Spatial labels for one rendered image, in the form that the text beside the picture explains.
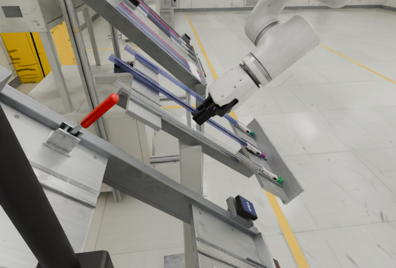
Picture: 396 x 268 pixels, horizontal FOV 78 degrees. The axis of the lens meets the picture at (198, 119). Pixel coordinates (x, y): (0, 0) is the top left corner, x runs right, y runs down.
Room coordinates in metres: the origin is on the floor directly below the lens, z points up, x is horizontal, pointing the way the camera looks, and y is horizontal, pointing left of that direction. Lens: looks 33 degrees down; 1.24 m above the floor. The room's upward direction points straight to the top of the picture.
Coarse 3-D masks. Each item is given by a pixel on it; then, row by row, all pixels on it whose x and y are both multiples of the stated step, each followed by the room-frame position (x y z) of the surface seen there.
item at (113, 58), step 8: (112, 56) 0.49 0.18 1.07; (120, 64) 0.49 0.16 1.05; (136, 72) 0.50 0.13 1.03; (144, 80) 0.50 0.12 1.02; (152, 80) 0.51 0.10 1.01; (160, 88) 0.51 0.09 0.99; (168, 96) 0.51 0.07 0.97; (176, 96) 0.52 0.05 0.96; (184, 104) 0.52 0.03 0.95; (192, 112) 0.52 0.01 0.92; (208, 120) 0.52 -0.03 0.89; (216, 128) 0.53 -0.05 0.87; (224, 128) 0.53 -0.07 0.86; (232, 136) 0.54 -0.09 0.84
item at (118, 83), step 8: (120, 80) 0.42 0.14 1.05; (120, 88) 0.41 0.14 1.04; (128, 88) 0.41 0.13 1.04; (136, 96) 0.41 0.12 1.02; (144, 96) 0.42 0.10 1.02; (152, 104) 0.42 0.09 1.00; (160, 104) 0.43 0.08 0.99; (160, 112) 0.42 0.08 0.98; (168, 112) 0.42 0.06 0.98; (176, 120) 0.43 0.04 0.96; (184, 120) 0.44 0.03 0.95; (192, 128) 0.43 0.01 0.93; (200, 136) 0.43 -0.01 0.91; (208, 136) 0.44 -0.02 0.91; (216, 144) 0.44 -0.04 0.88; (224, 144) 0.45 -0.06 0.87; (232, 152) 0.45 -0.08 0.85; (240, 160) 0.45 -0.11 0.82; (248, 160) 0.46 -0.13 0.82; (256, 168) 0.46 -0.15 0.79
